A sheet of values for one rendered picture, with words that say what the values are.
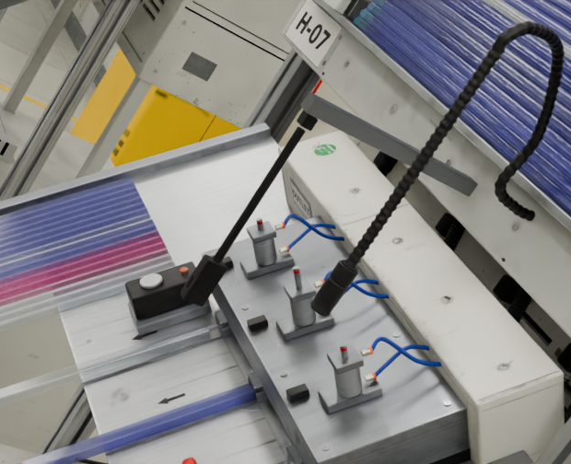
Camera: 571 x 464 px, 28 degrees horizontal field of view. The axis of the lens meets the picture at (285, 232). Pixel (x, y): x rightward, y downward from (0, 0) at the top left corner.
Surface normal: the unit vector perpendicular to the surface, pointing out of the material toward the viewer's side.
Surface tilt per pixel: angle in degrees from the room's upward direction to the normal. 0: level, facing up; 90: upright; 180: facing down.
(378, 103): 90
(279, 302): 43
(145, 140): 90
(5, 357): 90
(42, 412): 90
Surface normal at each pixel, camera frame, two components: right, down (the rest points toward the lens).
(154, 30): -0.78, -0.34
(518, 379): -0.14, -0.82
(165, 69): 0.33, 0.48
